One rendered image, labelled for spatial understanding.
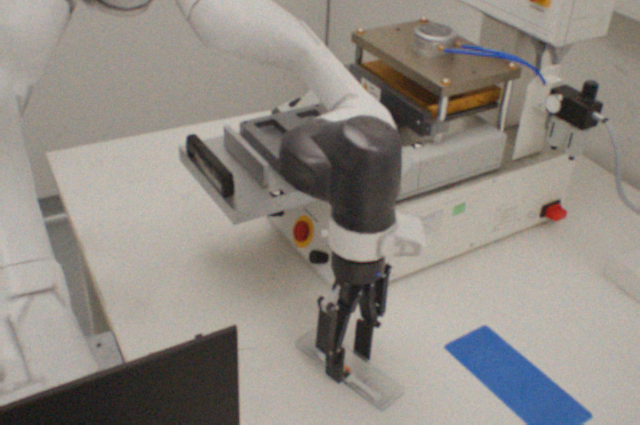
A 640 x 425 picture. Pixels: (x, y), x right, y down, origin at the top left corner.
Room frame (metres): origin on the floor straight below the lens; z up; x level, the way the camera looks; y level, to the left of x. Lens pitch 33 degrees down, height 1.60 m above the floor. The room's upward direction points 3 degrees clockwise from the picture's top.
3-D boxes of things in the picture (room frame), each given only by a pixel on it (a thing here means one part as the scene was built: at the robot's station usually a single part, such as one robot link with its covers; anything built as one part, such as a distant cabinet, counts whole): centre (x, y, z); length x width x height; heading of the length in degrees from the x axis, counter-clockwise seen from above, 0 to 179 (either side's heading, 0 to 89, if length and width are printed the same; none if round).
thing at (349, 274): (0.79, -0.05, 0.95); 0.08 x 0.08 x 0.09
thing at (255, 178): (1.07, 0.08, 0.97); 0.30 x 0.22 x 0.08; 124
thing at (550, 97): (1.13, -0.41, 1.05); 0.15 x 0.05 x 0.15; 34
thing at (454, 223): (1.23, -0.18, 0.84); 0.53 x 0.37 x 0.17; 124
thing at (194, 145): (1.00, 0.19, 0.99); 0.15 x 0.02 x 0.04; 34
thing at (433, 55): (1.25, -0.22, 1.08); 0.31 x 0.24 x 0.13; 34
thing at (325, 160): (0.82, -0.01, 1.12); 0.18 x 0.10 x 0.13; 46
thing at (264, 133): (1.10, 0.04, 0.98); 0.20 x 0.17 x 0.03; 34
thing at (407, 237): (0.79, -0.08, 1.03); 0.13 x 0.12 x 0.05; 48
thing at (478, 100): (1.24, -0.18, 1.07); 0.22 x 0.17 x 0.10; 34
